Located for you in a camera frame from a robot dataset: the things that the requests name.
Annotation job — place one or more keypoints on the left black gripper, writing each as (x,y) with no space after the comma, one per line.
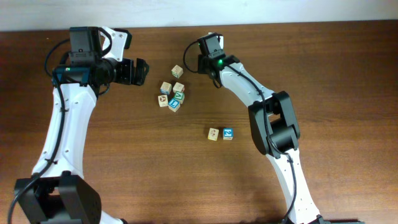
(127,76)

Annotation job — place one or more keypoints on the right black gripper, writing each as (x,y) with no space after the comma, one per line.
(201,65)

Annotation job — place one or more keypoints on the green V block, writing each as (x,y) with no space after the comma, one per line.
(179,96)

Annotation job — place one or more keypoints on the yellow-edged picture block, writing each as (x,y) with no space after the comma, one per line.
(213,134)

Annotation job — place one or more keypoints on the blue letter block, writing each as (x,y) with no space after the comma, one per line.
(228,134)

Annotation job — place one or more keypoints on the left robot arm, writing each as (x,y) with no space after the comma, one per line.
(56,191)

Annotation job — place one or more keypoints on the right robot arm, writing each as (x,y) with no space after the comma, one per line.
(274,126)

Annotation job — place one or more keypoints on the green-edged picture block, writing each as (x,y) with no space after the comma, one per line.
(177,71)

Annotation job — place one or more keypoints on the pretzel picture block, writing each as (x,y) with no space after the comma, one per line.
(166,88)

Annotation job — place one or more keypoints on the green N block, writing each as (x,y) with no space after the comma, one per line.
(178,87)

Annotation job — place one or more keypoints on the soccer ball block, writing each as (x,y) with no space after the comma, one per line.
(163,100)

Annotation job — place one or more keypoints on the blue L block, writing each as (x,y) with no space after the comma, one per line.
(174,105)

